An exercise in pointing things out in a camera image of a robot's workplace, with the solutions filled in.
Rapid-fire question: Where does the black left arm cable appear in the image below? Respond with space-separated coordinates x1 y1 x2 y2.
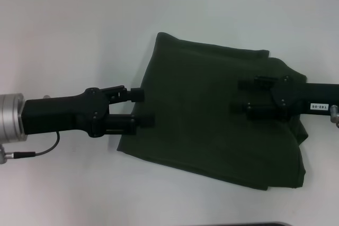
5 132 61 159

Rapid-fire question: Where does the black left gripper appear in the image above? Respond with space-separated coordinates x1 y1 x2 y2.
23 85 156 139

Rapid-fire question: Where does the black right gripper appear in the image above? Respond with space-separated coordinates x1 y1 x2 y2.
230 75 339 122

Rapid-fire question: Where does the dark green FREE! t-shirt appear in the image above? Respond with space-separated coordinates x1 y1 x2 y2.
116 31 309 192

